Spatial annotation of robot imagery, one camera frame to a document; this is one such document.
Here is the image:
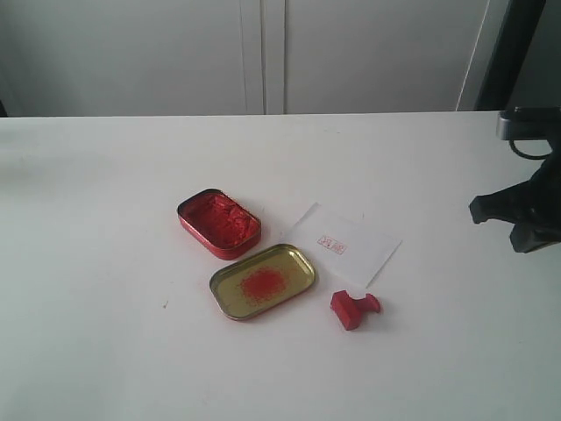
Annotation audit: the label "dark vertical post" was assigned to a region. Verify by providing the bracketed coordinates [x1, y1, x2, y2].
[475, 0, 560, 111]

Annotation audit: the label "red ink pad tin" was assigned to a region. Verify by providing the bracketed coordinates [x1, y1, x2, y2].
[177, 189, 262, 260]

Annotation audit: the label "red plastic stamp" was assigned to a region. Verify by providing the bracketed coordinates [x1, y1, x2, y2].
[330, 290, 382, 331]

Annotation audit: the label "gold tin lid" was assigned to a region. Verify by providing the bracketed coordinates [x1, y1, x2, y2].
[209, 244, 317, 321]

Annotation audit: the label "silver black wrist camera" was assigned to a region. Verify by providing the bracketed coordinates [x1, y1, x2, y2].
[496, 106, 560, 140]

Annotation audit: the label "white cabinet doors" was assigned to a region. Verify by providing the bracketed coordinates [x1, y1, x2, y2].
[1, 1, 508, 117]

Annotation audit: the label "white paper sheet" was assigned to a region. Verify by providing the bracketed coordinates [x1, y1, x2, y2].
[282, 203, 401, 289]

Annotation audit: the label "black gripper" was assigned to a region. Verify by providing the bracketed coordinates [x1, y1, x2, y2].
[469, 144, 560, 253]

